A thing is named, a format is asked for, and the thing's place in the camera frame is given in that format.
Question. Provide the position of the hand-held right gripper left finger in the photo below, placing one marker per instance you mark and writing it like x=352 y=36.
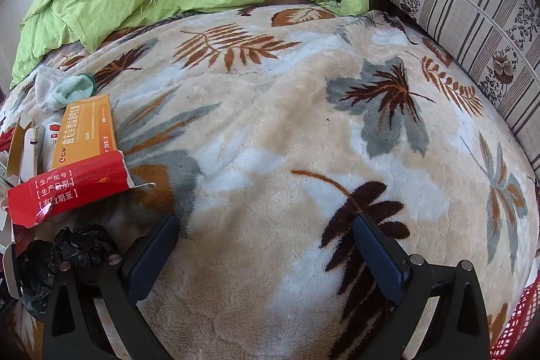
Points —
x=149 y=258

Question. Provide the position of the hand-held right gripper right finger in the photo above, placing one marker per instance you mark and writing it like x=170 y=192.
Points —
x=379 y=258

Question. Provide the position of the torn red packet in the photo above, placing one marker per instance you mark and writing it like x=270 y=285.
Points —
x=71 y=191

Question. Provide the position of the white sock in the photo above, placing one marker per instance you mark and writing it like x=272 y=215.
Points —
x=50 y=90

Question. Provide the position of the black plastic bag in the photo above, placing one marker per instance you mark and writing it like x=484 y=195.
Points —
x=80 y=244

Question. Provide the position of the orange medicine box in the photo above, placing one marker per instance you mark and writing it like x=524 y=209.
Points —
x=82 y=128

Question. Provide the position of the red mesh basket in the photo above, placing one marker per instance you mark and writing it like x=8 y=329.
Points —
x=523 y=318

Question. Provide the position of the white medicine box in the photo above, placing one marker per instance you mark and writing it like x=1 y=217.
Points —
x=21 y=149

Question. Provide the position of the leaf print fleece blanket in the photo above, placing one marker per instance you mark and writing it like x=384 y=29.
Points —
x=274 y=111

